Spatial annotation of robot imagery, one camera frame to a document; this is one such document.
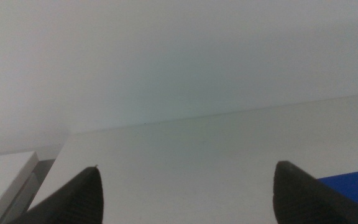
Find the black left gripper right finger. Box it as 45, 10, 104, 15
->
272, 161, 358, 224

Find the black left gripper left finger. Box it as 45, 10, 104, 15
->
7, 165, 104, 224

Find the white side table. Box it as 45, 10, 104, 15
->
0, 151, 40, 224

